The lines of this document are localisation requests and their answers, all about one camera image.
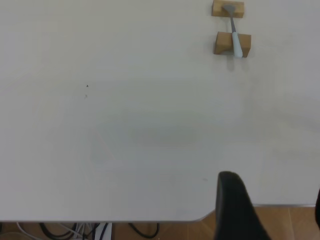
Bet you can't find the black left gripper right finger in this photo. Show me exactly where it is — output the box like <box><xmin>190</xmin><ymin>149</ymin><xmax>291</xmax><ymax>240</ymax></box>
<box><xmin>314</xmin><ymin>187</ymin><xmax>320</xmax><ymax>231</ymax></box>

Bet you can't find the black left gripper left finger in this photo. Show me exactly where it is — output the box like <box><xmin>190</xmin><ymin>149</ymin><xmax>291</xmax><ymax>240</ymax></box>
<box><xmin>213</xmin><ymin>171</ymin><xmax>273</xmax><ymax>240</ymax></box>

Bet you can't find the spoon with pale blue handle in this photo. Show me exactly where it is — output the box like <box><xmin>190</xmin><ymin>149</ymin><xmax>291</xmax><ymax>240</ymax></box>
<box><xmin>221</xmin><ymin>4</ymin><xmax>244</xmax><ymax>59</ymax></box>

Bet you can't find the thick wooden block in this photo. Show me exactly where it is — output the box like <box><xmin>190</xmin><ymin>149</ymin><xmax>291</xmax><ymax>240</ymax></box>
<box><xmin>212</xmin><ymin>31</ymin><xmax>252</xmax><ymax>59</ymax></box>

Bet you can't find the thin wooden block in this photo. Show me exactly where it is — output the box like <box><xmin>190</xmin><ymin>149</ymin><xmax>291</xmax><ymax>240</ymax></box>
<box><xmin>212</xmin><ymin>0</ymin><xmax>245</xmax><ymax>19</ymax></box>

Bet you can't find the black cable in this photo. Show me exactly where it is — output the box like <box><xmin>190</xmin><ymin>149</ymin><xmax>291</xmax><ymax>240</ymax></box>
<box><xmin>38</xmin><ymin>222</ymin><xmax>77</xmax><ymax>239</ymax></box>
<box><xmin>128</xmin><ymin>222</ymin><xmax>161</xmax><ymax>239</ymax></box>

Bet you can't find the white cable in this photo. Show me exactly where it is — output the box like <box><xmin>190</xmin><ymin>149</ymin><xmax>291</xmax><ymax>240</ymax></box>
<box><xmin>16</xmin><ymin>222</ymin><xmax>87</xmax><ymax>240</ymax></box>

